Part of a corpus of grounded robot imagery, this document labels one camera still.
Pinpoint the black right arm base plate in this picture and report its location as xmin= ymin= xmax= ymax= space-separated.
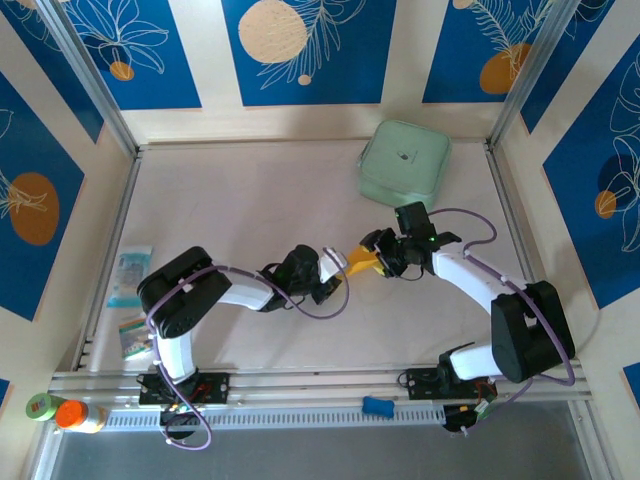
xmin=405 ymin=367 xmax=496 ymax=401

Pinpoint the green tape roll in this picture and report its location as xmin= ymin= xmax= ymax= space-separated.
xmin=24 ymin=392 xmax=66 ymax=425

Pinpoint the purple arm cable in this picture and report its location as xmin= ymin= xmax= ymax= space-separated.
xmin=429 ymin=207 xmax=576 ymax=436
xmin=144 ymin=267 xmax=351 ymax=450

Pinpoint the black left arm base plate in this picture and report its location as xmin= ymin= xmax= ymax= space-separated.
xmin=138 ymin=372 xmax=231 ymax=407

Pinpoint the yellow cloth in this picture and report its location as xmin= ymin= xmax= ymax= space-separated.
xmin=338 ymin=244 xmax=382 ymax=279

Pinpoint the mint green zip pouch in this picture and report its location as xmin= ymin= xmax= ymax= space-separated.
xmin=355 ymin=118 xmax=454 ymax=210

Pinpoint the small green circuit board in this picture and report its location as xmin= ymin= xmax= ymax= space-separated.
xmin=444 ymin=399 xmax=499 ymax=426
xmin=159 ymin=401 xmax=204 ymax=416

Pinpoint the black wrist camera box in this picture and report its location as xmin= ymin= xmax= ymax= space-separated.
xmin=393 ymin=201 xmax=435 ymax=237
xmin=278 ymin=244 xmax=349 ymax=289

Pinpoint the aluminium frame post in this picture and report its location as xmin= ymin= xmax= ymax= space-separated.
xmin=488 ymin=0 xmax=584 ymax=150
xmin=37 ymin=0 xmax=140 ymax=157

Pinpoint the orange cap bottle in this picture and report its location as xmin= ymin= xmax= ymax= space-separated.
xmin=54 ymin=399 xmax=109 ymax=434

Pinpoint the green and white small packet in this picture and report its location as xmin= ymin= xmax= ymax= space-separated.
xmin=118 ymin=312 xmax=155 ymax=362

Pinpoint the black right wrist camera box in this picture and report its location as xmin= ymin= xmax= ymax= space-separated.
xmin=393 ymin=201 xmax=435 ymax=237

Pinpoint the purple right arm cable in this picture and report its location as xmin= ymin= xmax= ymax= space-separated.
xmin=429 ymin=207 xmax=576 ymax=436

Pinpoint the blue and white packet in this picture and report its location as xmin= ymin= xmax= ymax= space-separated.
xmin=106 ymin=243 xmax=154 ymax=309

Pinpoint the aluminium side rail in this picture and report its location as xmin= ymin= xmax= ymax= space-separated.
xmin=69 ymin=147 xmax=146 ymax=372
xmin=483 ymin=142 xmax=565 ymax=362

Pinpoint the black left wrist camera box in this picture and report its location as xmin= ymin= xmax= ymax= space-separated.
xmin=278 ymin=244 xmax=349 ymax=289

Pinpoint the grey slotted cable duct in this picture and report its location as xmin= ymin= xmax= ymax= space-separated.
xmin=102 ymin=403 xmax=447 ymax=429

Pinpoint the aluminium cross rail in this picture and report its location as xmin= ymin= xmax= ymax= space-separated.
xmin=47 ymin=360 xmax=594 ymax=407

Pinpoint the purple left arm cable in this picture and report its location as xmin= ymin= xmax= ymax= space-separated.
xmin=144 ymin=267 xmax=351 ymax=450

